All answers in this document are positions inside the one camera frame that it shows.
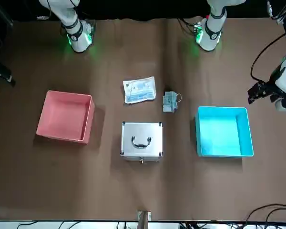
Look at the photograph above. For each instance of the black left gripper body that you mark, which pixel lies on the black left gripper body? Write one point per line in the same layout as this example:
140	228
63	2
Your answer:
269	89

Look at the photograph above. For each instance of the used blue face mask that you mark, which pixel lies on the used blue face mask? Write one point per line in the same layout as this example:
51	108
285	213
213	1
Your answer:
169	101

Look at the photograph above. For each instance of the new mask packet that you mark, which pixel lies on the new mask packet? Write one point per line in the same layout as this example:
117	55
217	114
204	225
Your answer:
139	90

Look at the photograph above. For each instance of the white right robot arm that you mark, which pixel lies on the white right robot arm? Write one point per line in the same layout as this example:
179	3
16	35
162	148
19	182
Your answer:
78	43

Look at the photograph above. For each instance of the blue plastic box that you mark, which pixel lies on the blue plastic box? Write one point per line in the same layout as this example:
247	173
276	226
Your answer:
222	131

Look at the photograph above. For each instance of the pink plastic box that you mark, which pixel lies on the pink plastic box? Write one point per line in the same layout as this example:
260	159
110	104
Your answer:
64	117

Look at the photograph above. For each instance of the silver aluminium case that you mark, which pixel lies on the silver aluminium case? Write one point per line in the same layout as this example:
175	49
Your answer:
141	136

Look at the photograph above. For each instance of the black backdrop cloth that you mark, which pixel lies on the black backdrop cloth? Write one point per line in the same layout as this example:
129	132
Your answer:
133	7

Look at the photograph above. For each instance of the white side table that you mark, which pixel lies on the white side table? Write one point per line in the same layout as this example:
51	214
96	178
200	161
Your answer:
85	225

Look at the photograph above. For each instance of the black stand foot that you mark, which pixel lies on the black stand foot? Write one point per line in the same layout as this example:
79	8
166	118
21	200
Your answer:
2	74

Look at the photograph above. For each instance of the aluminium frame post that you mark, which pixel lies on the aluminium frame post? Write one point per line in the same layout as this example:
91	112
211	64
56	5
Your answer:
144	219

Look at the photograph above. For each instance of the black frame bar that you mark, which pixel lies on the black frame bar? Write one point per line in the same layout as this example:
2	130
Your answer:
1	12

